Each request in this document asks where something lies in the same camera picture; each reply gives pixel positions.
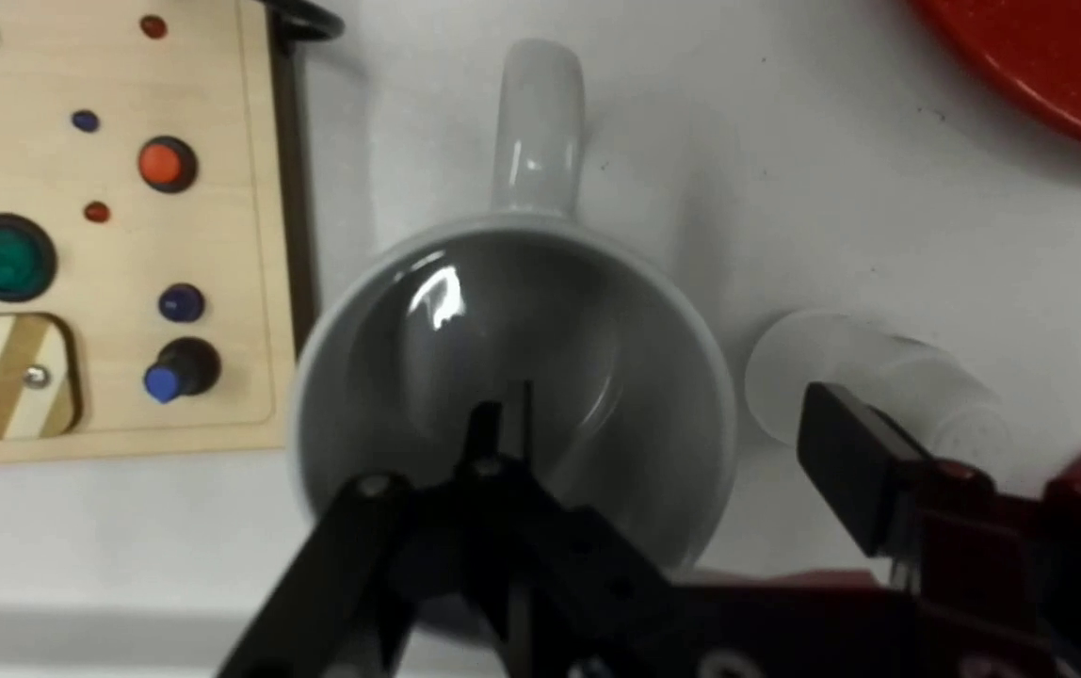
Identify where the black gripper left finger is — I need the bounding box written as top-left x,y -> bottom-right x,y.
457,379 -> 535,480

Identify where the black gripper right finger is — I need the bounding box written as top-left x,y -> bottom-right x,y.
800,384 -> 935,559

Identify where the white ceramic mug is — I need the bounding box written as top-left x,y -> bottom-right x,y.
289,40 -> 738,569

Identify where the red round plate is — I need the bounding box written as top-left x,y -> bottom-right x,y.
910,0 -> 1081,140

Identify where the clear plastic cup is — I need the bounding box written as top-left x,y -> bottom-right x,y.
741,308 -> 1014,463

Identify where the wooden toy activity board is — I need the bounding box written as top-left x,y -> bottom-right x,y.
0,0 -> 299,463

